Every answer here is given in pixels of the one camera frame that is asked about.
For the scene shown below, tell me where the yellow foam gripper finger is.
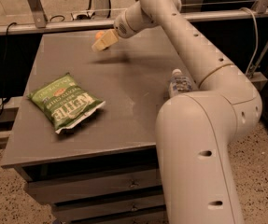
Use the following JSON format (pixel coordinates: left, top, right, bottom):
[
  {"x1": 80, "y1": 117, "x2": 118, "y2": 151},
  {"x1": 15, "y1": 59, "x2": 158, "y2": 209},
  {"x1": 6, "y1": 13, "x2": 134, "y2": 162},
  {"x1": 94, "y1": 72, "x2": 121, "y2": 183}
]
[{"x1": 92, "y1": 29, "x2": 119, "y2": 51}]

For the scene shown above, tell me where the orange fruit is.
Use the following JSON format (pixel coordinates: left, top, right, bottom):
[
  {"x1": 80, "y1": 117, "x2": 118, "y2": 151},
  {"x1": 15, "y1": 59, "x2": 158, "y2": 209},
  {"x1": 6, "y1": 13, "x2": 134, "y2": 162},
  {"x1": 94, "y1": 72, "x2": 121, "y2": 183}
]
[{"x1": 95, "y1": 31, "x2": 105, "y2": 40}]

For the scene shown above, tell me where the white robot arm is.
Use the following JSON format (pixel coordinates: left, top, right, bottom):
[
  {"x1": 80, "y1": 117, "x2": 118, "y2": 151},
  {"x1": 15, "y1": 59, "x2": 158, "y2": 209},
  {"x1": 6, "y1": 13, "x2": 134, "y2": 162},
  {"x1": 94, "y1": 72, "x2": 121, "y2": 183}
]
[{"x1": 92, "y1": 0, "x2": 262, "y2": 224}]

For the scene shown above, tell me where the white power strip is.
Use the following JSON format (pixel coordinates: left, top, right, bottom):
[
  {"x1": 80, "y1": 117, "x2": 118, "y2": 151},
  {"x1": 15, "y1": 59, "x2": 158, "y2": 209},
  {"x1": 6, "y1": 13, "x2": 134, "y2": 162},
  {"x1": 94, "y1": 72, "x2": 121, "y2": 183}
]
[{"x1": 71, "y1": 12, "x2": 95, "y2": 21}]

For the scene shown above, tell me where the green potato chips bag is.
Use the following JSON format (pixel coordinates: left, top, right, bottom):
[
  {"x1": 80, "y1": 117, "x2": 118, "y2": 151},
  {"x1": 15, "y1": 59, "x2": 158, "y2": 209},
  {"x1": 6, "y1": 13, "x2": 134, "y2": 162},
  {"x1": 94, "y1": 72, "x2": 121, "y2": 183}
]
[{"x1": 27, "y1": 73, "x2": 106, "y2": 134}]

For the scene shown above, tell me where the clear plastic water bottle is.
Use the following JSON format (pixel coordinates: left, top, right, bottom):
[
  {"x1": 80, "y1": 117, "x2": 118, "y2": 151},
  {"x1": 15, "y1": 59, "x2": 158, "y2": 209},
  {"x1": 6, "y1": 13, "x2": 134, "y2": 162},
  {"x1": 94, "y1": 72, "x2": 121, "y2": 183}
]
[{"x1": 168, "y1": 69, "x2": 193, "y2": 97}]

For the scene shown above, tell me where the grey drawer cabinet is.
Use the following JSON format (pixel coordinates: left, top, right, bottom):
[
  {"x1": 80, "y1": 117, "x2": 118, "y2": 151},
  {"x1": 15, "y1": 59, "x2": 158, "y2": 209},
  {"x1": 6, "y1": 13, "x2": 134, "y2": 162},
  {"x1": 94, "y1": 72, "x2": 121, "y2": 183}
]
[{"x1": 1, "y1": 27, "x2": 183, "y2": 224}]

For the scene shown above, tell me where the black cable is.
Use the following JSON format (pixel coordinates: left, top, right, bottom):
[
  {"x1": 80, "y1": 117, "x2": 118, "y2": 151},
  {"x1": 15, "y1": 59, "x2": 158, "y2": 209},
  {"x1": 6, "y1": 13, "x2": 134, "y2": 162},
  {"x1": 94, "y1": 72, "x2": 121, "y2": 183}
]
[{"x1": 0, "y1": 21, "x2": 18, "y2": 127}]

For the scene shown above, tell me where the white cable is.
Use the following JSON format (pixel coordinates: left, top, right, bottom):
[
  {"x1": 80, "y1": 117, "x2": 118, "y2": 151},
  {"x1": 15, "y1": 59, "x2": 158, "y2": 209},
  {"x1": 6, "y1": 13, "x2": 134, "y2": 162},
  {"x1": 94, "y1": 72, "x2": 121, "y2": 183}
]
[{"x1": 239, "y1": 7, "x2": 260, "y2": 77}]

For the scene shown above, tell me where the metal guard rail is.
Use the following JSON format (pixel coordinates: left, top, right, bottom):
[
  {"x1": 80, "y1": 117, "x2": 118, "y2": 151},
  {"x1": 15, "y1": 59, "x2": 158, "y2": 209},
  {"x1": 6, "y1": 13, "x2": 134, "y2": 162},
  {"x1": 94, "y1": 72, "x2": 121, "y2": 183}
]
[{"x1": 0, "y1": 0, "x2": 268, "y2": 35}]

